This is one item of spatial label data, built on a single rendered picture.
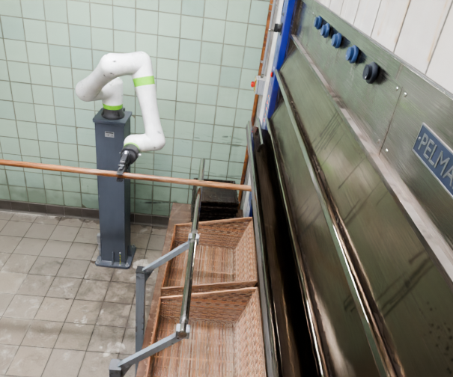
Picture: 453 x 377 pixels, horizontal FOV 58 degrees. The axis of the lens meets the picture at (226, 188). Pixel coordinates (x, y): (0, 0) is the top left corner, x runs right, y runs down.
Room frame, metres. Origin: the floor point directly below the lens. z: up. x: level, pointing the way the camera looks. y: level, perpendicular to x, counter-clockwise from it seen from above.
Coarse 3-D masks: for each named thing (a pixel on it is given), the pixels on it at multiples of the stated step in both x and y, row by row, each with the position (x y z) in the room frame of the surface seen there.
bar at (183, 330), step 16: (192, 224) 1.45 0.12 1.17; (192, 240) 1.34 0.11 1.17; (192, 256) 1.24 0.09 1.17; (144, 272) 1.34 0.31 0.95; (192, 272) 1.15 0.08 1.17; (144, 288) 1.34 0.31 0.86; (144, 304) 1.34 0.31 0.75; (144, 320) 1.35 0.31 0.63; (144, 336) 1.36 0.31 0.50; (176, 336) 0.88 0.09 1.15; (144, 352) 0.88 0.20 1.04; (112, 368) 0.86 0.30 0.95; (128, 368) 0.88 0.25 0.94
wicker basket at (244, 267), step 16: (176, 224) 2.01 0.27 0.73; (208, 224) 2.02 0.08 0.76; (224, 224) 2.02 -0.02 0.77; (240, 224) 2.03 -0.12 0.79; (176, 240) 2.01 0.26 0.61; (208, 240) 2.03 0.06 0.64; (240, 240) 2.01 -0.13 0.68; (176, 256) 1.89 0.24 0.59; (224, 256) 1.95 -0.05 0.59; (240, 256) 1.87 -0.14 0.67; (176, 272) 1.75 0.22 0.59; (208, 272) 1.79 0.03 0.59; (224, 272) 1.81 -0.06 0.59; (240, 272) 1.74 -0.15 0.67; (256, 272) 1.55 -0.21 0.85; (160, 288) 1.48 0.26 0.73; (176, 288) 1.47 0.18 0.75; (192, 288) 1.48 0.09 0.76; (208, 288) 1.49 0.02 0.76; (224, 288) 1.68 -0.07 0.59
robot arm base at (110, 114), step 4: (104, 108) 2.41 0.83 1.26; (124, 108) 2.54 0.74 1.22; (104, 112) 2.42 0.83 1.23; (108, 112) 2.39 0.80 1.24; (112, 112) 2.40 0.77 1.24; (116, 112) 2.41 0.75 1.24; (120, 112) 2.43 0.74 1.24; (104, 116) 2.39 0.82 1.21; (108, 116) 2.39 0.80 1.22; (112, 116) 2.39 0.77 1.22; (116, 116) 2.40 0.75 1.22; (120, 116) 2.42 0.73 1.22
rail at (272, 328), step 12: (252, 132) 1.93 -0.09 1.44; (252, 144) 1.78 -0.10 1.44; (252, 156) 1.65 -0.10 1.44; (252, 168) 1.55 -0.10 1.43; (264, 228) 1.13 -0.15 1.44; (264, 240) 1.06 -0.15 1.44; (264, 252) 1.00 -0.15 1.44; (264, 264) 0.94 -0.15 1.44; (264, 276) 0.89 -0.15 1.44; (264, 288) 0.85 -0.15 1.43; (276, 324) 0.72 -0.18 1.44; (276, 336) 0.69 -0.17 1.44; (276, 348) 0.65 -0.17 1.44; (276, 360) 0.62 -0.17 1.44; (276, 372) 0.58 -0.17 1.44
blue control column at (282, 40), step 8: (288, 0) 2.17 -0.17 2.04; (288, 8) 2.16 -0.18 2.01; (288, 16) 2.16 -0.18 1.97; (288, 24) 2.16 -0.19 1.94; (288, 32) 2.17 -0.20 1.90; (280, 40) 2.19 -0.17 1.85; (280, 48) 2.16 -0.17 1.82; (280, 56) 2.16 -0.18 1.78; (280, 64) 2.16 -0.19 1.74; (272, 80) 2.23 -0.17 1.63; (272, 88) 2.18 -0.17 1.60; (272, 96) 2.16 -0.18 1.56; (272, 104) 2.16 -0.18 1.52; (272, 112) 2.16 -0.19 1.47
